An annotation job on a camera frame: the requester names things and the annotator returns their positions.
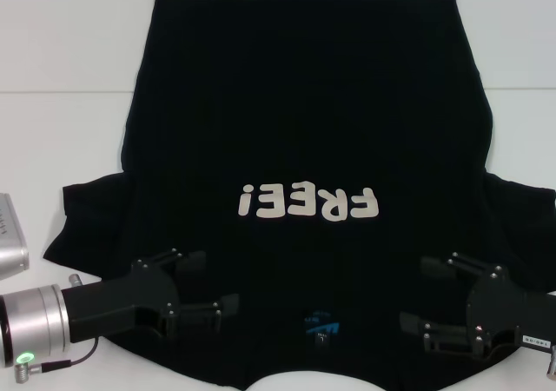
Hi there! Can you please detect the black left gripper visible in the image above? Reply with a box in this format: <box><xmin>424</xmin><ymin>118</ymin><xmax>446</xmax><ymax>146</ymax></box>
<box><xmin>60</xmin><ymin>248</ymin><xmax>241</xmax><ymax>345</ymax></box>

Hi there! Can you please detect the black shirt with FREE print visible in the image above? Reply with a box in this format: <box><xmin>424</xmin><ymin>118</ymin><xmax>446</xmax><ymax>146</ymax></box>
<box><xmin>42</xmin><ymin>0</ymin><xmax>556</xmax><ymax>391</ymax></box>

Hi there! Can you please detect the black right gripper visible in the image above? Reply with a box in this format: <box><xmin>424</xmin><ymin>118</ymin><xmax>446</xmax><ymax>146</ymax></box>
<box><xmin>399</xmin><ymin>251</ymin><xmax>556</xmax><ymax>377</ymax></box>

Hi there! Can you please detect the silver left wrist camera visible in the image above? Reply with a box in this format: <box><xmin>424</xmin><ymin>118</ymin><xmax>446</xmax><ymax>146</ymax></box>
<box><xmin>0</xmin><ymin>192</ymin><xmax>30</xmax><ymax>282</ymax></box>

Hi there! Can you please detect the left arm cable with plug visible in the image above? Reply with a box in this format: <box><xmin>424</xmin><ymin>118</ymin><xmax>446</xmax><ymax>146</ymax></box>
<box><xmin>14</xmin><ymin>336</ymin><xmax>100</xmax><ymax>386</ymax></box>

